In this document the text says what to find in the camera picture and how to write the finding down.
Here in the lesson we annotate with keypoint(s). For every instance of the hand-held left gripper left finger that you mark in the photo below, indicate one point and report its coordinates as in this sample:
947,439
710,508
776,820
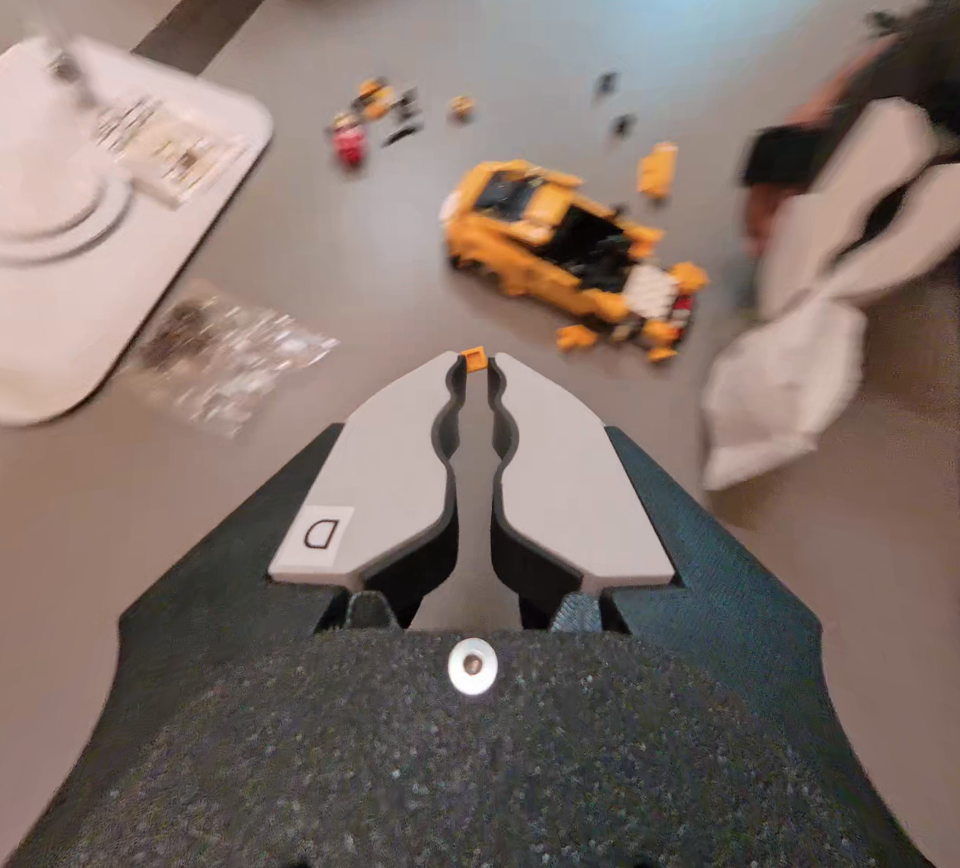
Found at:
375,485

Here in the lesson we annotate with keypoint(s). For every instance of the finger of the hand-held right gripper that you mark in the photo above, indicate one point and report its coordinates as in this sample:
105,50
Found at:
840,193
922,230

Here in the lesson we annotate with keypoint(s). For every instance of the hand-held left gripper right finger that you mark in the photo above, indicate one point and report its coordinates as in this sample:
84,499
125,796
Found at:
577,500

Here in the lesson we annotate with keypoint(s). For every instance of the dark blue lego brick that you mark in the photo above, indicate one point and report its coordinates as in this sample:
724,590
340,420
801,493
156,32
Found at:
625,125

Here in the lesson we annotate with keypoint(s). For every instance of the small orange lego piece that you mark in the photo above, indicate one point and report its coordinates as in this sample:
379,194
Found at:
474,359

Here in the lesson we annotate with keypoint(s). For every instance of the white paper bag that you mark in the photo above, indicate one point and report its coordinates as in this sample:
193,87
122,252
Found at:
787,388

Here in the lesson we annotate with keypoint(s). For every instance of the yellow lego car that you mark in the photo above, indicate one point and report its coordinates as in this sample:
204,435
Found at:
525,238

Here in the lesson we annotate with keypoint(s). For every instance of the yellow lego side panel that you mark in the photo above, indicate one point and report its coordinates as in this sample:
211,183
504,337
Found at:
658,170

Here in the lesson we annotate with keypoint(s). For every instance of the small black lego brick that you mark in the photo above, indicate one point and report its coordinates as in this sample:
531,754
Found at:
606,84

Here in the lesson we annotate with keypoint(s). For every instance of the yellow round lego piece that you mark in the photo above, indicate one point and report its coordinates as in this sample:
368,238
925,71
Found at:
462,108

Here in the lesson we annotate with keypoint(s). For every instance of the cluster of tiny lego parts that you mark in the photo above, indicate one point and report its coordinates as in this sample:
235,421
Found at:
386,107

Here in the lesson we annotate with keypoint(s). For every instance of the lego sticker sheet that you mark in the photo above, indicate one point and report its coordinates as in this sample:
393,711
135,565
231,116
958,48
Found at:
165,148

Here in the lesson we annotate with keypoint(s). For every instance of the person's right hand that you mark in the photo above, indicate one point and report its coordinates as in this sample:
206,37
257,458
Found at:
763,215

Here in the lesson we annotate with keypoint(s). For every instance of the clear plastic bag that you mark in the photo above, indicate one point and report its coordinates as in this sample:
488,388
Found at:
225,358

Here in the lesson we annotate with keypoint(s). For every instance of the white book stand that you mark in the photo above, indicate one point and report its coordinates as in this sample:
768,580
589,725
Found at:
60,283

